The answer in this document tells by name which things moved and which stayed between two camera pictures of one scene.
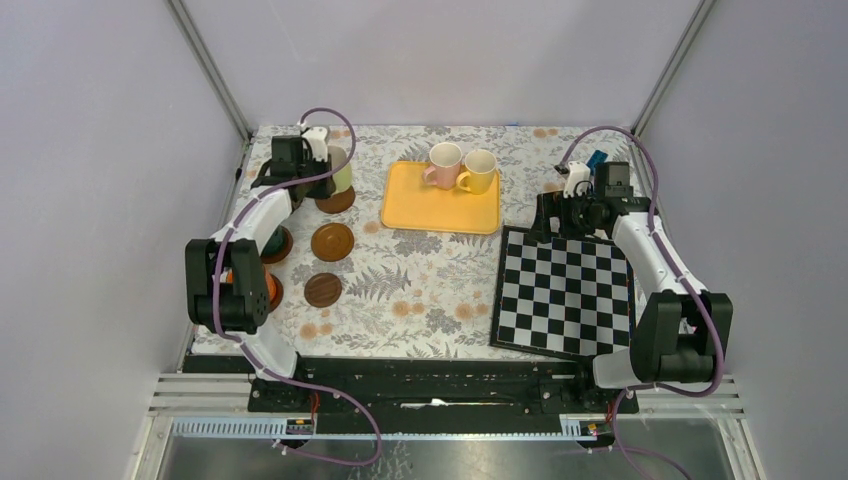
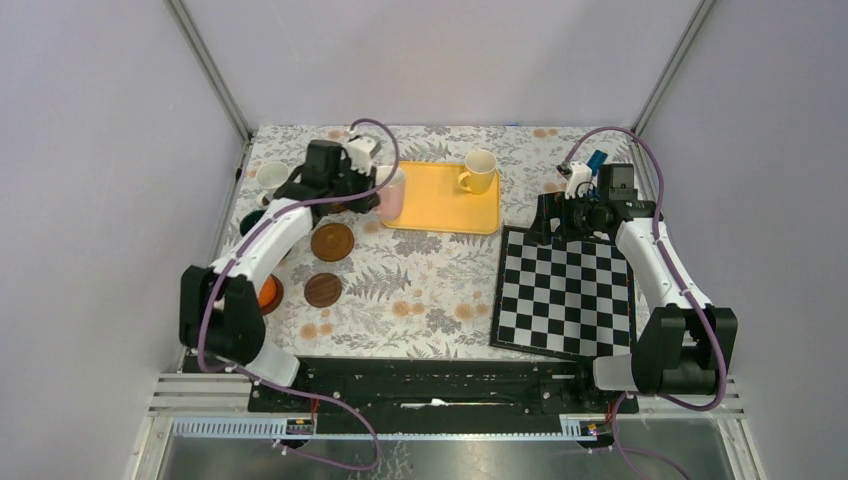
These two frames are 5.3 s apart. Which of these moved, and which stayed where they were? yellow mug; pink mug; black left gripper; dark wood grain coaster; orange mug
Moved: black left gripper; pink mug
Stayed: orange mug; dark wood grain coaster; yellow mug
